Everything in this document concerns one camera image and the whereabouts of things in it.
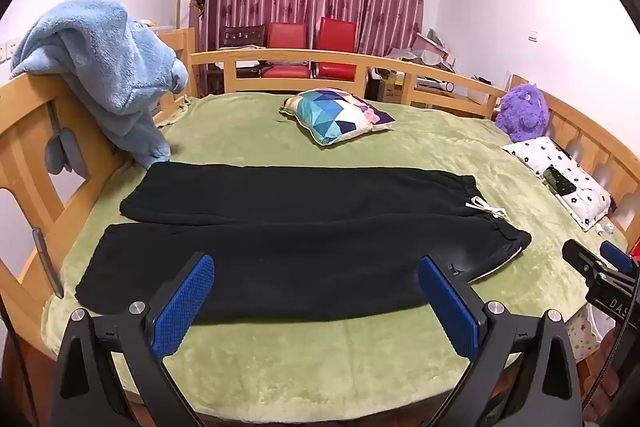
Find star print bed sheet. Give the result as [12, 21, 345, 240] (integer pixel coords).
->
[569, 308, 603, 363]

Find purple plush toy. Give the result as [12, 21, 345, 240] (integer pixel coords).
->
[495, 83, 550, 142]

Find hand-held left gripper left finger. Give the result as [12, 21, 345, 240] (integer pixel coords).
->
[50, 252, 216, 427]

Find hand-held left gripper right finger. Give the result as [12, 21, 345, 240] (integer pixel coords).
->
[418, 254, 586, 427]

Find colourful geometric pillow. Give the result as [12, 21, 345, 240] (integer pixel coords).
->
[280, 88, 396, 146]

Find dark small pouch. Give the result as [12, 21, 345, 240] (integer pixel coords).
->
[542, 166, 577, 196]

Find white flower print pillow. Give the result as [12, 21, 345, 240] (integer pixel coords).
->
[502, 137, 613, 233]

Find pile of papers and boxes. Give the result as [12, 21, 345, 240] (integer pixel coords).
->
[386, 28, 459, 74]

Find black pants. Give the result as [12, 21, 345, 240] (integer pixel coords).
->
[75, 162, 532, 325]

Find wooden bed frame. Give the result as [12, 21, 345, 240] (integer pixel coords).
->
[0, 27, 640, 427]

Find dark wooden chair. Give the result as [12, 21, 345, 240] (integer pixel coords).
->
[222, 25, 266, 52]

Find cardboard box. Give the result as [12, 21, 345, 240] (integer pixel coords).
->
[377, 69, 407, 104]

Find white wall socket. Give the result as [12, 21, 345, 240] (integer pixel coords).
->
[0, 37, 22, 64]

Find green fleece blanket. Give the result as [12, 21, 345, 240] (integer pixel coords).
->
[42, 94, 628, 425]

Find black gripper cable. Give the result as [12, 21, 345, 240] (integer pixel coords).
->
[581, 276, 640, 414]

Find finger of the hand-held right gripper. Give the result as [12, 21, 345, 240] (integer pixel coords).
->
[599, 240, 640, 279]
[561, 239, 609, 282]

